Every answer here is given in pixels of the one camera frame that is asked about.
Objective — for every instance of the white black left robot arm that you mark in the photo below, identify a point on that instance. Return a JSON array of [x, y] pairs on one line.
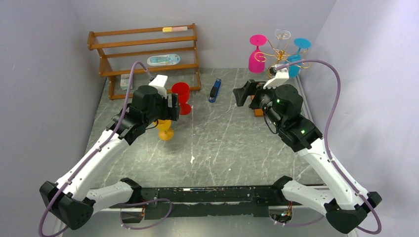
[[71, 198]]

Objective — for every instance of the pink plastic wine glass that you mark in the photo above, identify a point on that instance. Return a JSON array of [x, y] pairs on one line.
[[256, 62]]

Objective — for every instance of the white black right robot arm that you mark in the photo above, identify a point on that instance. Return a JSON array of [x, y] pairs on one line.
[[346, 203]]

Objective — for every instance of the blue stapler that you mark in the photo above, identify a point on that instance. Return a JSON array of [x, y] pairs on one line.
[[214, 90]]

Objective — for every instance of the blue white oval package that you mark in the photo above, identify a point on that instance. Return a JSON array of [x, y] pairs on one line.
[[164, 60]]

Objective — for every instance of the yellow pink eraser bar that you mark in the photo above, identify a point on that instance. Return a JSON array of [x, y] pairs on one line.
[[174, 29]]

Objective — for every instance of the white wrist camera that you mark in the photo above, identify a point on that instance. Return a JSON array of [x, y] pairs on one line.
[[280, 78], [159, 83]]

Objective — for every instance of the wooden shelf rack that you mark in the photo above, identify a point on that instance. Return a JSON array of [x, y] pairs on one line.
[[117, 50]]

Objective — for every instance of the yellow plastic wine glass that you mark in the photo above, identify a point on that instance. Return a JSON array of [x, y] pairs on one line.
[[165, 131]]

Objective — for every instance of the gold wire wine glass rack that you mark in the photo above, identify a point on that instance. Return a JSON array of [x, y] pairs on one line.
[[280, 56]]

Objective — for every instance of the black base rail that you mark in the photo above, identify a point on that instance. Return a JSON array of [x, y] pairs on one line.
[[256, 201]]

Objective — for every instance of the blue hanging wine glass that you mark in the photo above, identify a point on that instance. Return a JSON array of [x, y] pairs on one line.
[[303, 45]]

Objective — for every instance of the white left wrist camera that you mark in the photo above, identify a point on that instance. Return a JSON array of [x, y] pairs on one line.
[[159, 83]]

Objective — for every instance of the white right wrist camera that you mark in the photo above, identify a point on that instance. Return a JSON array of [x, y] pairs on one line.
[[280, 78]]

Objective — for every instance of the red plastic wine glass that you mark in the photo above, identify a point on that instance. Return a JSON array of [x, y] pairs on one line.
[[182, 89]]

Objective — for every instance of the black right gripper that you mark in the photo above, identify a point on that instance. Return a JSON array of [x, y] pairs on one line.
[[250, 95]]

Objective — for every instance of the small teal white box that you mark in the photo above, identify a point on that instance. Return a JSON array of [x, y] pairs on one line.
[[124, 82]]

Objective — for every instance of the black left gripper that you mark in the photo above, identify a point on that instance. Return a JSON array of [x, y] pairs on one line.
[[173, 113]]

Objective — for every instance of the clear wine glass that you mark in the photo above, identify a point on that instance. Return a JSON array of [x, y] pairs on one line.
[[283, 39]]

